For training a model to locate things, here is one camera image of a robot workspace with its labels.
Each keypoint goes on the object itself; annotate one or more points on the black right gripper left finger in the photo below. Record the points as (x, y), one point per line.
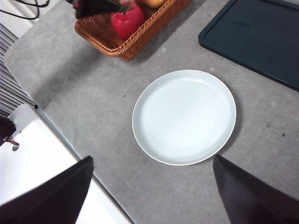
(53, 198)

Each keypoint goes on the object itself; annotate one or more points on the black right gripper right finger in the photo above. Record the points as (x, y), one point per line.
(250, 200)

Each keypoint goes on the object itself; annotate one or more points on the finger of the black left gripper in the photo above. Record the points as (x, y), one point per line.
(95, 8)

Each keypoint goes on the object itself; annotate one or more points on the red tomato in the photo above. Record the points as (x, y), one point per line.
(127, 22)

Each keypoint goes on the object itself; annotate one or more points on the brown wicker basket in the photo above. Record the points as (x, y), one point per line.
(140, 35)

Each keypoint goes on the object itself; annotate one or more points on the orange round fruit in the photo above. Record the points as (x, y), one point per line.
(151, 2)

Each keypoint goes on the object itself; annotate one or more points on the white round plate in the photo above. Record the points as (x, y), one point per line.
(184, 119)

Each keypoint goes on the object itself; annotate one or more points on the grey ribbed panel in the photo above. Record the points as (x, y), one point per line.
(11, 81)

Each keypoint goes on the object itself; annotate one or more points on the dark rectangular tray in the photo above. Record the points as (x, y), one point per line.
(257, 37)

